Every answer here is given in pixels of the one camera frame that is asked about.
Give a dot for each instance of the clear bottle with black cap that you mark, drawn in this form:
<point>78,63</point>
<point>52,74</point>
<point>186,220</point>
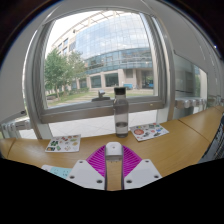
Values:
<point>121,113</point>

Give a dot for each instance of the white radiator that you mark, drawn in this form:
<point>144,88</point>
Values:
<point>190,102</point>
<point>15,126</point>

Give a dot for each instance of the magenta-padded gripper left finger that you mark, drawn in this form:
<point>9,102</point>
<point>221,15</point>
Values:
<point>83,173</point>

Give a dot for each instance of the grey window frame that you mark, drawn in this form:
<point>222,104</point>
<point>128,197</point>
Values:
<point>35,83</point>

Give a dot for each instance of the green tree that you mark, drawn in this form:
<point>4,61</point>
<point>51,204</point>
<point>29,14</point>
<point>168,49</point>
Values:
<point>61,71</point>

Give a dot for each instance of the small white charger block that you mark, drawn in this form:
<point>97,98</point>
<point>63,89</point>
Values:
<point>114,149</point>

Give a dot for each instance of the wide colourful sticker sheet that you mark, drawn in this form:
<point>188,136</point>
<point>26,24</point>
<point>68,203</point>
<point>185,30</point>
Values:
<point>63,143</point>

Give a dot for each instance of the glass office building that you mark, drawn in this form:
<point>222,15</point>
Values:
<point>113,43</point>

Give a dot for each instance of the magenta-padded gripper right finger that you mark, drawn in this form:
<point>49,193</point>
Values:
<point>143,173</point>

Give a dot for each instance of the colourful sticker sheet red circle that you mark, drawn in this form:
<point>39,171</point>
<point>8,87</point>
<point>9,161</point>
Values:
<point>148,131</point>

